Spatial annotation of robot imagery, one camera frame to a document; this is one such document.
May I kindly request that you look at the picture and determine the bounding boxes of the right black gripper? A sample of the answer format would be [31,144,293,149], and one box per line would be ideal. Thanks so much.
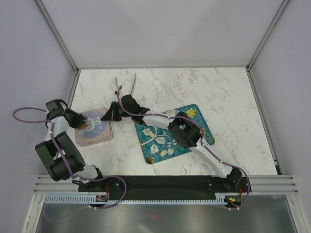
[102,102,133,122]

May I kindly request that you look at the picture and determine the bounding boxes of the metal box lid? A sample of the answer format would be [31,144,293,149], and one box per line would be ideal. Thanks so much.
[74,106,113,144]

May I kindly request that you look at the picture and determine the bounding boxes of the metal tongs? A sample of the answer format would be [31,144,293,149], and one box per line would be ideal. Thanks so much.
[114,72,138,95]

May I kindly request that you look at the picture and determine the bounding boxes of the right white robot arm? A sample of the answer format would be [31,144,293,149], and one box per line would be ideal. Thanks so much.
[101,95,242,192]

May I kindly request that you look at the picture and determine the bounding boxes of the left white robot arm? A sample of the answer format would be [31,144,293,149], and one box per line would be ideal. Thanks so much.
[35,105,106,191]

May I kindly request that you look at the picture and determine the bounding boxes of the pink chocolate box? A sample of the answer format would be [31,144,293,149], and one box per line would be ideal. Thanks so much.
[75,106,114,148]

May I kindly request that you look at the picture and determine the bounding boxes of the dark swirl chocolate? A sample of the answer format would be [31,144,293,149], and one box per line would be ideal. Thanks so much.
[145,156,154,165]

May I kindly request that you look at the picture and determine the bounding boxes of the white oval chocolate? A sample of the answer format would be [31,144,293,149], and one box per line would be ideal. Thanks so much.
[160,150,167,156]

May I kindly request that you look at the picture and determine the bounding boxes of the teal floral tray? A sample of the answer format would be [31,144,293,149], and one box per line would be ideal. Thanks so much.
[135,104,215,163]

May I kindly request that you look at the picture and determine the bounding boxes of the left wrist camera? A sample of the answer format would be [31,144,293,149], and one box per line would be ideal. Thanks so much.
[46,99,68,113]

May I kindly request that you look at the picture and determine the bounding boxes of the white cable duct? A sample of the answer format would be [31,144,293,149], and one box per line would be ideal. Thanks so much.
[43,194,241,205]

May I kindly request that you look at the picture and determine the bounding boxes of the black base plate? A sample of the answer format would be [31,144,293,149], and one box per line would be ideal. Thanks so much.
[75,175,251,200]

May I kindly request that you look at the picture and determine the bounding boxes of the left aluminium frame post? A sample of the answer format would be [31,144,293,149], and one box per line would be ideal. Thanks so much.
[34,0,79,74]

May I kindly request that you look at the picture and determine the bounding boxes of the aluminium frame post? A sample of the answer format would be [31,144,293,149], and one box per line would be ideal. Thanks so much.
[246,0,291,71]
[34,0,79,74]

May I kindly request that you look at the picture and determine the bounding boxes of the right aluminium frame post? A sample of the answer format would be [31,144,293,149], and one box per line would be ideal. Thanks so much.
[246,0,291,71]

